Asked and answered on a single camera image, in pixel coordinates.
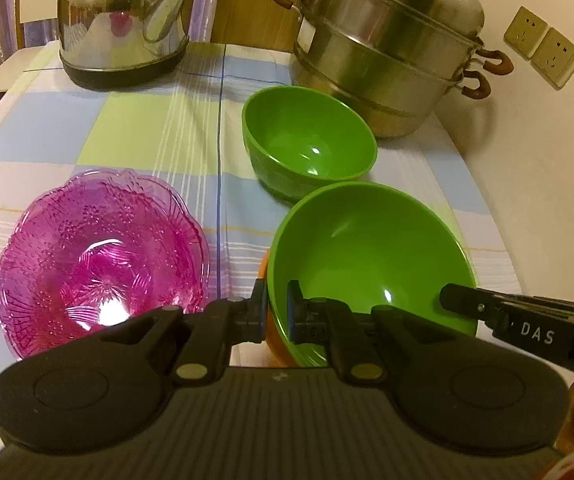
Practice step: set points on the large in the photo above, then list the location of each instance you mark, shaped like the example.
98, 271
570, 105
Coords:
366, 245

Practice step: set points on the orange plastic bowl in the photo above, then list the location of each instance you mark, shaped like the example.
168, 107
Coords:
281, 357

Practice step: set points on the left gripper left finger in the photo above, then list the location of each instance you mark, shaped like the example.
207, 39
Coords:
213, 333

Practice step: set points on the stainless steel steamer pot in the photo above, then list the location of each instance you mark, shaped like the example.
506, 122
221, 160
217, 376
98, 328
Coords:
392, 61

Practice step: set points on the pink glass plate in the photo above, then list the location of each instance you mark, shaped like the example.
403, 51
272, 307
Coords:
106, 246

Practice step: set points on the green plastic bowl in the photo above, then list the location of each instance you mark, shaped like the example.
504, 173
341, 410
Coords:
300, 139

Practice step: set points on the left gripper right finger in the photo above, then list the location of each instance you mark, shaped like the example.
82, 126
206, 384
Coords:
331, 324

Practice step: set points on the stainless steel kettle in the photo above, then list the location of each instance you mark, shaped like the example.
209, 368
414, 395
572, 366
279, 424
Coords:
110, 44

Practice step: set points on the double wall socket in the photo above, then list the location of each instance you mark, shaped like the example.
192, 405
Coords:
546, 48

